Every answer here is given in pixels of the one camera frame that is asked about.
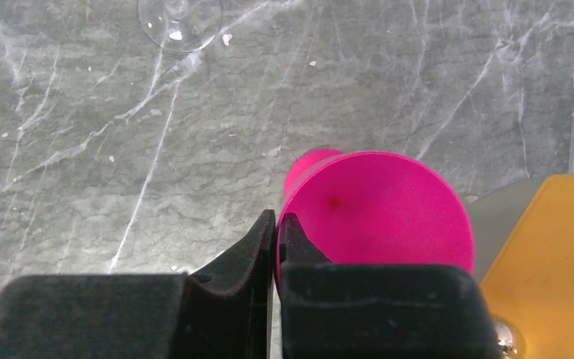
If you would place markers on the cream drum-shaped toy box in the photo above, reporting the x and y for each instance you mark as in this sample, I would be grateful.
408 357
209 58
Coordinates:
524 263

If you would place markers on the pink plastic wine glass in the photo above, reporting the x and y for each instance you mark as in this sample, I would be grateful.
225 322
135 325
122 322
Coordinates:
378 207

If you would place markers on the clear wine glass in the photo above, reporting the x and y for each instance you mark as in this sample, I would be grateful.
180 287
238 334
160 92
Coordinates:
181 26

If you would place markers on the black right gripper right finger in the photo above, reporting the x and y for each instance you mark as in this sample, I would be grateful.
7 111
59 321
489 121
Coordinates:
333 310

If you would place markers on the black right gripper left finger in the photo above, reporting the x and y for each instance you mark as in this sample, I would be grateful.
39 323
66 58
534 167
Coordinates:
222 310

